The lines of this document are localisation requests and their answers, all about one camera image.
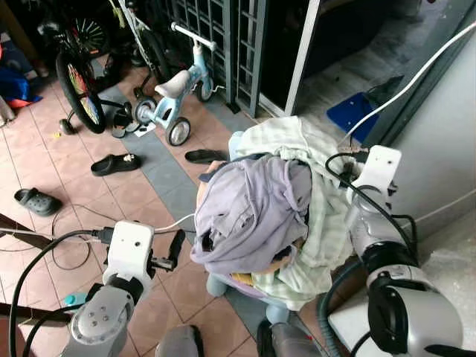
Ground white framed bicycle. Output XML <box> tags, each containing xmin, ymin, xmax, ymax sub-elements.
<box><xmin>112</xmin><ymin>0</ymin><xmax>173</xmax><ymax>84</ymax></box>

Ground clear plastic sheet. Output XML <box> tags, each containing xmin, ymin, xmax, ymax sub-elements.
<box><xmin>414</xmin><ymin>214</ymin><xmax>476</xmax><ymax>357</ymax></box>

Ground dark metal grille gate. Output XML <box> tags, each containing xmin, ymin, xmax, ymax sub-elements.
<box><xmin>167</xmin><ymin>0</ymin><xmax>270</xmax><ymax>118</ymax></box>

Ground black clog with charms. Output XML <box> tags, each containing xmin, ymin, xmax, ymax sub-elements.
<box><xmin>90</xmin><ymin>153</ymin><xmax>143</xmax><ymax>178</ymax></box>

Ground grey left robot leg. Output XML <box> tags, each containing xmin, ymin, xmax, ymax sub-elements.
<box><xmin>155</xmin><ymin>324</ymin><xmax>206</xmax><ymax>357</ymax></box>

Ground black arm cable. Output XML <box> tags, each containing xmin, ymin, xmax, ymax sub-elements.
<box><xmin>7</xmin><ymin>228</ymin><xmax>114</xmax><ymax>357</ymax></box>
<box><xmin>324</xmin><ymin>152</ymin><xmax>419</xmax><ymax>257</ymax></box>

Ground blue bag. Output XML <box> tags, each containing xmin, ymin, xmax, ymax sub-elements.
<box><xmin>0</xmin><ymin>67</ymin><xmax>43</xmax><ymax>109</ymax></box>

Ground green white checked cloth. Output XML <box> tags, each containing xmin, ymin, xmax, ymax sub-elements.
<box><xmin>236</xmin><ymin>115</ymin><xmax>374</xmax><ymax>311</ymax></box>

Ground light blue laundry basket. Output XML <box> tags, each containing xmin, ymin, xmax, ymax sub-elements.
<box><xmin>197</xmin><ymin>130</ymin><xmax>359</xmax><ymax>327</ymax></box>

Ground white floor cable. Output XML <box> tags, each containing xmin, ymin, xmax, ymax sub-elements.
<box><xmin>152</xmin><ymin>213</ymin><xmax>196</xmax><ymax>234</ymax></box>

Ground grey clog shoe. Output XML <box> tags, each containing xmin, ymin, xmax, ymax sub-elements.
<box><xmin>13</xmin><ymin>187</ymin><xmax>64</xmax><ymax>218</ymax></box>

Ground grey corrugated hose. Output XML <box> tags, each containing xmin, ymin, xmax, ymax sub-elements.
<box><xmin>318</xmin><ymin>259</ymin><xmax>367</xmax><ymax>352</ymax></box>

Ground purple garment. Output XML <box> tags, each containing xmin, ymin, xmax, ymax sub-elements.
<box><xmin>190</xmin><ymin>155</ymin><xmax>314</xmax><ymax>277</ymax></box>

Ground black kids bicycle colourful spokes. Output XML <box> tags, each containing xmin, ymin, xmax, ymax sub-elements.
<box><xmin>37</xmin><ymin>7</ymin><xmax>135</xmax><ymax>141</ymax></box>

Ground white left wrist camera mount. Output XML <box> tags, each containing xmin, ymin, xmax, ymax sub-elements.
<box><xmin>103</xmin><ymin>220</ymin><xmax>155</xmax><ymax>288</ymax></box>

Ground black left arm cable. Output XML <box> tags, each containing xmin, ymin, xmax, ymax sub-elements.
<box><xmin>7</xmin><ymin>228</ymin><xmax>114</xmax><ymax>357</ymax></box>

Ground light blue balance bike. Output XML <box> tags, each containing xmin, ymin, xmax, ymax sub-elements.
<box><xmin>133</xmin><ymin>22</ymin><xmax>219</xmax><ymax>147</ymax></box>

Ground grey right robot leg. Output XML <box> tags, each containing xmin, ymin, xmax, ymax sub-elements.
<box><xmin>256</xmin><ymin>319</ymin><xmax>322</xmax><ymax>357</ymax></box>

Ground white door frame post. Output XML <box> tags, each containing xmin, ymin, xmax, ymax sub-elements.
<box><xmin>284</xmin><ymin>0</ymin><xmax>323</xmax><ymax>118</ymax></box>

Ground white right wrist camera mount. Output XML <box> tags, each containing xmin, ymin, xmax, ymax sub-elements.
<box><xmin>358</xmin><ymin>144</ymin><xmax>403</xmax><ymax>197</ymax></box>

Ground thin white wall cable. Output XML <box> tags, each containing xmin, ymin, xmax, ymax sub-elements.
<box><xmin>412</xmin><ymin>189</ymin><xmax>476</xmax><ymax>225</ymax></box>

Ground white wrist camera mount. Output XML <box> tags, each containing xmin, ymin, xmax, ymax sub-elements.
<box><xmin>358</xmin><ymin>144</ymin><xmax>403</xmax><ymax>197</ymax></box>
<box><xmin>103</xmin><ymin>220</ymin><xmax>155</xmax><ymax>288</ymax></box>

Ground grey robot leg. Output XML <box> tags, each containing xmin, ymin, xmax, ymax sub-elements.
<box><xmin>155</xmin><ymin>324</ymin><xmax>206</xmax><ymax>357</ymax></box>
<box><xmin>256</xmin><ymin>319</ymin><xmax>322</xmax><ymax>357</ymax></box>

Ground white hose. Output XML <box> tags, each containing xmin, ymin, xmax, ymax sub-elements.
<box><xmin>337</xmin><ymin>24</ymin><xmax>476</xmax><ymax>148</ymax></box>

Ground plain black slipper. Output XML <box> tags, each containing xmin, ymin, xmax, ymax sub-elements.
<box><xmin>184</xmin><ymin>149</ymin><xmax>231</xmax><ymax>165</ymax></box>

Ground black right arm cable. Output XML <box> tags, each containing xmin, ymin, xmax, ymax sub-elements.
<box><xmin>324</xmin><ymin>152</ymin><xmax>419</xmax><ymax>257</ymax></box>

